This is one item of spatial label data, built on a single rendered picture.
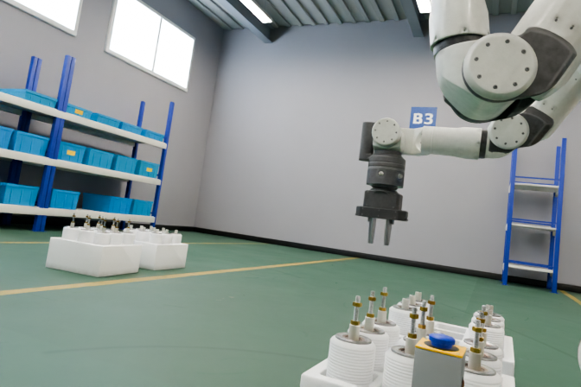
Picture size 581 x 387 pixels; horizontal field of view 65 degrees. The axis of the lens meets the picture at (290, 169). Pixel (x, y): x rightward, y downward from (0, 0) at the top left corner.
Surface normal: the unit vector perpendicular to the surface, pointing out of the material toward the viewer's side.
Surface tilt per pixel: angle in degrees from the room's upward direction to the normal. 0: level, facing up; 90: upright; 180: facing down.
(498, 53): 90
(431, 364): 90
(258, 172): 90
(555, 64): 90
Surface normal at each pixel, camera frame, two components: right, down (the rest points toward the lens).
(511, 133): -0.37, 0.03
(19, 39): 0.91, 0.07
